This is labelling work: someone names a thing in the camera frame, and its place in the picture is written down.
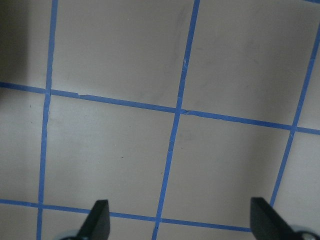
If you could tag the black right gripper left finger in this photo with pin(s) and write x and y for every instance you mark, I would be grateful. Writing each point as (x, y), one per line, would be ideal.
(97, 224)

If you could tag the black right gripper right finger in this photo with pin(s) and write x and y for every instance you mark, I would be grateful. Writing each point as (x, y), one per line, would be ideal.
(267, 224)

